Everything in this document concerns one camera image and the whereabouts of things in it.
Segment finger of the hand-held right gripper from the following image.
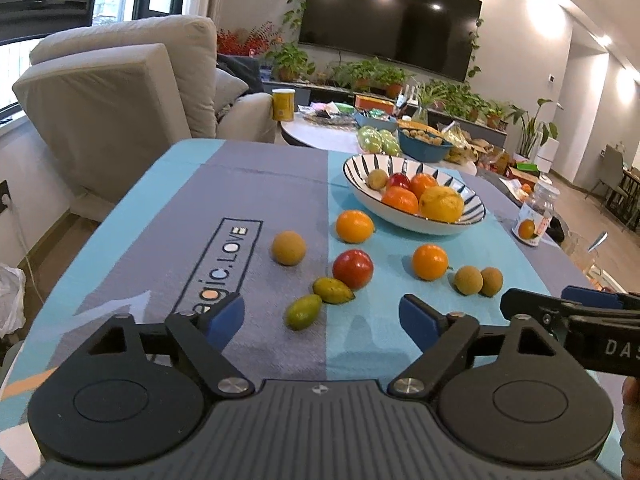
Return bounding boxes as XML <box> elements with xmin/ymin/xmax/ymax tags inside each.
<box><xmin>561</xmin><ymin>285</ymin><xmax>640</xmax><ymax>311</ymax></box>
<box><xmin>500</xmin><ymin>287</ymin><xmax>577</xmax><ymax>334</ymax></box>

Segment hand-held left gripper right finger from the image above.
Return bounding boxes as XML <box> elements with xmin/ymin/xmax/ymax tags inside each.
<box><xmin>386</xmin><ymin>294</ymin><xmax>584</xmax><ymax>403</ymax></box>

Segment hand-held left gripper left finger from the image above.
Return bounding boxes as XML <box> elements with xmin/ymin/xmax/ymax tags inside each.
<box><xmin>64</xmin><ymin>292</ymin><xmax>256</xmax><ymax>402</ymax></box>

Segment tangerine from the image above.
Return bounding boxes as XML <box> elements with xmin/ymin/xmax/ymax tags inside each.
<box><xmin>412</xmin><ymin>243</ymin><xmax>449</xmax><ymax>281</ymax></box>
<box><xmin>335</xmin><ymin>210</ymin><xmax>376</xmax><ymax>244</ymax></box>
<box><xmin>410</xmin><ymin>172</ymin><xmax>439</xmax><ymax>196</ymax></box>
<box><xmin>381</xmin><ymin>186</ymin><xmax>420</xmax><ymax>215</ymax></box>

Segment green olive fruit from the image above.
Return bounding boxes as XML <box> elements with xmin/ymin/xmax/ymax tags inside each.
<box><xmin>312</xmin><ymin>278</ymin><xmax>357</xmax><ymax>304</ymax></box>
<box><xmin>284</xmin><ymin>294</ymin><xmax>323</xmax><ymax>331</ymax></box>

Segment yellow lemon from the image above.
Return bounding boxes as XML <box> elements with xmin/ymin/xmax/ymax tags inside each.
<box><xmin>419</xmin><ymin>185</ymin><xmax>465</xmax><ymax>224</ymax></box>

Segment white bowl with dark stripes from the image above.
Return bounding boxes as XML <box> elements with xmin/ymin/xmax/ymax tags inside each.
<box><xmin>342</xmin><ymin>154</ymin><xmax>487</xmax><ymax>236</ymax></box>

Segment person's right hand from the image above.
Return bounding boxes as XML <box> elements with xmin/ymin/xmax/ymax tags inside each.
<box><xmin>620</xmin><ymin>375</ymin><xmax>640</xmax><ymax>480</ymax></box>

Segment clear drinking glass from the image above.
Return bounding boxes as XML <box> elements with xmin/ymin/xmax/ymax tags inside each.
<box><xmin>566</xmin><ymin>234</ymin><xmax>603</xmax><ymax>278</ymax></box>

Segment clear jar with orange label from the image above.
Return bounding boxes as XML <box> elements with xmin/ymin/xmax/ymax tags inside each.
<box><xmin>511</xmin><ymin>174</ymin><xmax>561</xmax><ymax>248</ymax></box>

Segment dark oval side table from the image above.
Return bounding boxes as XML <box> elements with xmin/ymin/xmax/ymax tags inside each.
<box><xmin>480</xmin><ymin>170</ymin><xmax>571</xmax><ymax>246</ymax></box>

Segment brown cardboard boxes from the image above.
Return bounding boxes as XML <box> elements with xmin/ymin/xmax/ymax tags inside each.
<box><xmin>477</xmin><ymin>147</ymin><xmax>513</xmax><ymax>178</ymax></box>

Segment white floor appliance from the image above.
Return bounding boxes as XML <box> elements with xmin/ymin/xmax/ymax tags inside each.
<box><xmin>532</xmin><ymin>137</ymin><xmax>559</xmax><ymax>173</ymax></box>

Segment blue bowl of longans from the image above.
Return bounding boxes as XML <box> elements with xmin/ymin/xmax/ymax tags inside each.
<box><xmin>397</xmin><ymin>127</ymin><xmax>453</xmax><ymax>162</ymax></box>

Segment tall leafy plant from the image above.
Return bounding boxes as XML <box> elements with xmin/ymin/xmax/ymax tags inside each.
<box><xmin>507</xmin><ymin>99</ymin><xmax>563</xmax><ymax>158</ymax></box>

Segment pack of green apples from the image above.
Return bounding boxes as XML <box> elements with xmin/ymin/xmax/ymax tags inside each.
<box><xmin>356</xmin><ymin>126</ymin><xmax>402</xmax><ymax>157</ymax></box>

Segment teal snack basket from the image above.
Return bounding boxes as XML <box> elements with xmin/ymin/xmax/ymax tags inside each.
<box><xmin>354</xmin><ymin>109</ymin><xmax>398</xmax><ymax>133</ymax></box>

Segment white round coffee table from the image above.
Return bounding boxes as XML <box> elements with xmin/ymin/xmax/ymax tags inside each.
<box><xmin>279</xmin><ymin>110</ymin><xmax>478</xmax><ymax>177</ymax></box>

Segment white plastic bag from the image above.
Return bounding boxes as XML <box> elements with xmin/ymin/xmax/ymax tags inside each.
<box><xmin>0</xmin><ymin>264</ymin><xmax>27</xmax><ymax>338</ymax></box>

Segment glass vase with green plant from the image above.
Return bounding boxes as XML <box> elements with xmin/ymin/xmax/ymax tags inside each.
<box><xmin>410</xmin><ymin>80</ymin><xmax>451</xmax><ymax>126</ymax></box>

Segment yellow cup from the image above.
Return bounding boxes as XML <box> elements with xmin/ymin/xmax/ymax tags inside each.
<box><xmin>271</xmin><ymin>88</ymin><xmax>297</xmax><ymax>122</ymax></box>

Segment glass snack tray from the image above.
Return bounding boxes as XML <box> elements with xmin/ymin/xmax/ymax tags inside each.
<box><xmin>302</xmin><ymin>105</ymin><xmax>356</xmax><ymax>126</ymax></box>

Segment beige pillow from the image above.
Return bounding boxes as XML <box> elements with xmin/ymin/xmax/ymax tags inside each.
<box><xmin>215</xmin><ymin>67</ymin><xmax>251</xmax><ymax>122</ymax></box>

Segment beige sofa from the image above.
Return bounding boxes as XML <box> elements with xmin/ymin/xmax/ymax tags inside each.
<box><xmin>12</xmin><ymin>14</ymin><xmax>278</xmax><ymax>221</ymax></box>

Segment dark jacket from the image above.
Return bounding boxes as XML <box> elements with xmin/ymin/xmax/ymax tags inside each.
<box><xmin>216</xmin><ymin>54</ymin><xmax>266</xmax><ymax>94</ymax></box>

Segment row of green potted plants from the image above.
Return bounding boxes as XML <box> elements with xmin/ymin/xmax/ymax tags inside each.
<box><xmin>270</xmin><ymin>42</ymin><xmax>516</xmax><ymax>128</ymax></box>

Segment red flowering plant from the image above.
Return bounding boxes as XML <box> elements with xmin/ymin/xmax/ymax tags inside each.
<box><xmin>216</xmin><ymin>22</ymin><xmax>286</xmax><ymax>58</ymax></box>

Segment large black framed window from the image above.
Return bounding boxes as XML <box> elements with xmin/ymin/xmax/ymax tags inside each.
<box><xmin>0</xmin><ymin>0</ymin><xmax>103</xmax><ymax>43</ymax></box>

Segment black wall television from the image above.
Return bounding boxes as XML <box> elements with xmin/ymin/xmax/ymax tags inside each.
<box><xmin>298</xmin><ymin>0</ymin><xmax>483</xmax><ymax>83</ymax></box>

